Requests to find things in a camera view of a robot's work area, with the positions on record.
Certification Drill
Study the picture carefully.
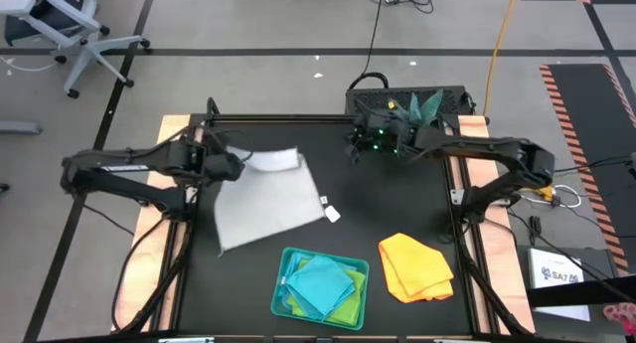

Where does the white office chair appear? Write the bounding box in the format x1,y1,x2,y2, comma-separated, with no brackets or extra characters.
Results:
0,0,152,99

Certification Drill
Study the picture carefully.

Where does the white paper box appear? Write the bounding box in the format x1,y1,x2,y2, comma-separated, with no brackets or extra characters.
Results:
526,247,592,323

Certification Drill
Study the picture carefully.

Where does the long black floor cable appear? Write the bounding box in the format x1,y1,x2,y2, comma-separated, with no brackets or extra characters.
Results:
506,209,636,304

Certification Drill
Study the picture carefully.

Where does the white floor cable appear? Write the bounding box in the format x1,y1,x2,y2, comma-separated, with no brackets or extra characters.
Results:
0,55,59,74

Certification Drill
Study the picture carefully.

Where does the green microfiber towel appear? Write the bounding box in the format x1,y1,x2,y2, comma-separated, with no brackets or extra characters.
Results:
286,259,368,328

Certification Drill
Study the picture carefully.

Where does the black corrugated cable sleeve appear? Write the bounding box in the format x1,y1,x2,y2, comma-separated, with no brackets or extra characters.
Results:
454,223,536,337
111,216,195,334

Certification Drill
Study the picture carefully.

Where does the white looped cable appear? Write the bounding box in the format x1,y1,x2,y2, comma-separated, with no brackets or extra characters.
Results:
521,183,583,209

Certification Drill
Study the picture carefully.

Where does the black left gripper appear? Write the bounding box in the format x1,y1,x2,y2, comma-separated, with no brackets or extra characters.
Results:
203,151,252,184

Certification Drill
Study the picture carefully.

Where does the orange microfiber towel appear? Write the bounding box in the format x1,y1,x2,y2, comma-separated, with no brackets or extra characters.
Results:
378,232,456,304

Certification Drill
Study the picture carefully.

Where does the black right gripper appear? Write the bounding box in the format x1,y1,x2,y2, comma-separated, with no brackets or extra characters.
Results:
346,123,404,165

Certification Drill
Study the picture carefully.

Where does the yellow power splitter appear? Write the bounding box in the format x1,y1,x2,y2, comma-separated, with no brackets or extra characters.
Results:
516,182,557,203

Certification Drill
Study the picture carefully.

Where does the black cable bundle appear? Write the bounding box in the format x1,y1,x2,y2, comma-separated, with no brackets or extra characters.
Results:
551,155,636,185

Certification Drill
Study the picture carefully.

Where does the grey microfiber towel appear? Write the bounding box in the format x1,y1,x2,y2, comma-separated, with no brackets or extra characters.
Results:
213,146,343,258

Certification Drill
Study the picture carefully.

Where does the black beam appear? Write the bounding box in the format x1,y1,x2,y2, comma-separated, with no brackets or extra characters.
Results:
525,275,636,308

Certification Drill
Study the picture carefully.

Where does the grey floor bar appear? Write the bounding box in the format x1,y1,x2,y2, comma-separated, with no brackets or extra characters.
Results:
0,120,44,135

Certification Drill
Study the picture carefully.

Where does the black computer power cable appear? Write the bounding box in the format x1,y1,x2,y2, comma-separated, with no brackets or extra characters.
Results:
347,0,390,90

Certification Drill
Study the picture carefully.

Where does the teal microfiber towel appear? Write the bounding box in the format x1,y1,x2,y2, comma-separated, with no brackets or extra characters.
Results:
285,255,357,320

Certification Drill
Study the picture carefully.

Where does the black aluminium table frame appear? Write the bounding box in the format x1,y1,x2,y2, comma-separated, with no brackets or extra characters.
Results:
151,112,536,337

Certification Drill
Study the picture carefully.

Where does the pink patterned object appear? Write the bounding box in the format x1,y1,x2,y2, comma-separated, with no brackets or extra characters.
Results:
602,302,636,337

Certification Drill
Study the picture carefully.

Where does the yellow extension cable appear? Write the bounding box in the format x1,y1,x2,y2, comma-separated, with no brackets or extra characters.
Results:
482,0,521,116

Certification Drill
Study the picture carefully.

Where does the black computer case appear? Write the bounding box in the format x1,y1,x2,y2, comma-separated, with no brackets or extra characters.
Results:
345,86,473,116

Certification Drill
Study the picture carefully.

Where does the teal plastic tray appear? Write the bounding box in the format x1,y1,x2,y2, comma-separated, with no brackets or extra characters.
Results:
270,247,371,332

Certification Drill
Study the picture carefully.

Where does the green artificial plant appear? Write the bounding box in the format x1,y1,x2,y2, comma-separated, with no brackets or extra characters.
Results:
390,87,445,128

